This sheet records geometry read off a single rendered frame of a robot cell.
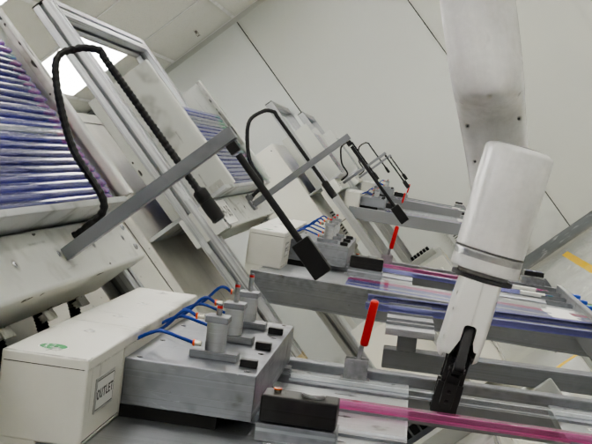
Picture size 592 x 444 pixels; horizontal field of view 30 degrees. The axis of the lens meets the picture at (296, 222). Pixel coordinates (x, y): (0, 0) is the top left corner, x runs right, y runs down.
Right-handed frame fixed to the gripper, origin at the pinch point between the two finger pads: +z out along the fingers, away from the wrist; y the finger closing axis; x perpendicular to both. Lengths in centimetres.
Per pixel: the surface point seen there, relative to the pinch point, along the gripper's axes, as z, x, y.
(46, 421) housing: 5, -37, 41
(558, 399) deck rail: -2.3, 14.4, -7.9
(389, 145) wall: -34, -35, -749
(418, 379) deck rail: 0.5, -3.4, -7.9
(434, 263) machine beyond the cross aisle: 33, 19, -585
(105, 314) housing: -0.9, -39.6, 16.9
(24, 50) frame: -26, -66, -9
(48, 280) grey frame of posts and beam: -5, -44, 27
